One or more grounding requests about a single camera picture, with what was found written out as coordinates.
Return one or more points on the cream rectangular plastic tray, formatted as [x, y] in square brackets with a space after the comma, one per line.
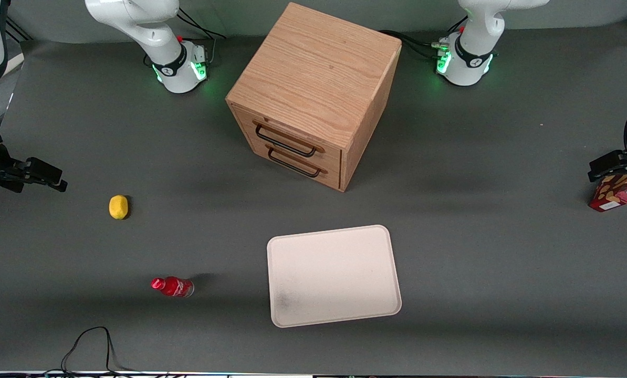
[333, 275]

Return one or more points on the yellow lemon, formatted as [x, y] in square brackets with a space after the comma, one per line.
[118, 207]

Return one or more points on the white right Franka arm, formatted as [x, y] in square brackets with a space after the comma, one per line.
[158, 37]

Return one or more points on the wooden two-drawer cabinet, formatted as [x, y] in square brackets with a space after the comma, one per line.
[313, 79]

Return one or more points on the red soda bottle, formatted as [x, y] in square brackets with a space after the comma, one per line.
[173, 286]

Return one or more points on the red tartan shortbread cookie box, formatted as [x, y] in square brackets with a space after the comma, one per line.
[614, 193]

